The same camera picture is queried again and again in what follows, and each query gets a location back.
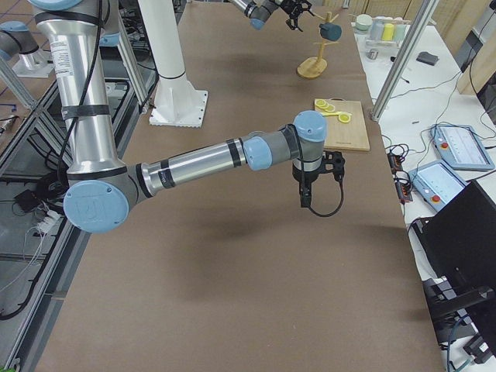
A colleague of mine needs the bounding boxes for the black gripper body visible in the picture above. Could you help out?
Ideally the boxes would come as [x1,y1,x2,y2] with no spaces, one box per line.
[292,150,345,186]
[281,0,312,19]

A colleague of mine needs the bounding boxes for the blue mug with yellow interior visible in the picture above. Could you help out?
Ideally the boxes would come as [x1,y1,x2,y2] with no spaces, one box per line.
[319,22,343,42]

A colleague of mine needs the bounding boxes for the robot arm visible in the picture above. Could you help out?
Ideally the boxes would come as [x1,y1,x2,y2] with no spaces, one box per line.
[230,0,315,31]
[32,1,345,233]

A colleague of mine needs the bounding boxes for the bamboo cup rack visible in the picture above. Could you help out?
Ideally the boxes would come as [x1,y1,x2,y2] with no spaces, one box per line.
[297,12,339,80]

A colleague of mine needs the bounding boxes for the mint green cup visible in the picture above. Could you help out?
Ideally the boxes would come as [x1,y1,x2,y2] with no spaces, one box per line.
[355,14,373,32]

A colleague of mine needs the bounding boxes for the grey cup lying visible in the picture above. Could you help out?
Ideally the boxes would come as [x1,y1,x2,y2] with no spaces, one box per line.
[370,19,384,40]

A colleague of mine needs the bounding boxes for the yellow cup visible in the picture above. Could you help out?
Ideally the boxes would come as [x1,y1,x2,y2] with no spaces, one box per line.
[381,22,394,41]

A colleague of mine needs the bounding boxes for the light blue cup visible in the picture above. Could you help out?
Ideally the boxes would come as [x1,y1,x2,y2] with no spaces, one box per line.
[393,23,407,43]

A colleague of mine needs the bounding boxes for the wooden cutting board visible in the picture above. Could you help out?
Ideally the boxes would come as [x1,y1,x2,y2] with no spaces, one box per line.
[314,98,370,151]

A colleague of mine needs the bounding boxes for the lemon slice by knife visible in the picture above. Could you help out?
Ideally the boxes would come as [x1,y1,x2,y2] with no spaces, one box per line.
[337,112,352,123]

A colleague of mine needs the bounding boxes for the lemon slice middle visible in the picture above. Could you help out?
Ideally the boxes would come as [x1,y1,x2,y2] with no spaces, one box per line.
[324,104,336,112]

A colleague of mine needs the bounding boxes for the blue teach pendant near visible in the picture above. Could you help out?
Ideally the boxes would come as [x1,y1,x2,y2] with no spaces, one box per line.
[408,160,467,212]

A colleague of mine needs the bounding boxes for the blue teach pendant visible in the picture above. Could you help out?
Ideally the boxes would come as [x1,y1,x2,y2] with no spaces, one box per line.
[431,124,495,171]
[408,160,467,212]

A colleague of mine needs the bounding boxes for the blue teach pendant far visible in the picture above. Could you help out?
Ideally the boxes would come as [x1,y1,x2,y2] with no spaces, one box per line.
[431,124,495,171]

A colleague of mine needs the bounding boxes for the dark grey flat device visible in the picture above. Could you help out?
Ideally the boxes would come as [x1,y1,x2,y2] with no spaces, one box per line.
[416,51,439,66]

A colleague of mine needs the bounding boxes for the black monitor right side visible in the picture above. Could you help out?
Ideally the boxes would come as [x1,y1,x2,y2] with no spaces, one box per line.
[413,181,495,353]

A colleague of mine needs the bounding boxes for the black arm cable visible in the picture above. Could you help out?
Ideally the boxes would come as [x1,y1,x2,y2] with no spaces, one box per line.
[294,123,344,217]

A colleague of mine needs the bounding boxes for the aluminium frame post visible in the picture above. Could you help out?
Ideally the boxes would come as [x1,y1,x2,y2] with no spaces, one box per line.
[370,0,439,122]

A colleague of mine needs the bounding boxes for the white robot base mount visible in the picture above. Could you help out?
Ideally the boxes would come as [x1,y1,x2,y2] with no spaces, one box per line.
[139,0,208,128]

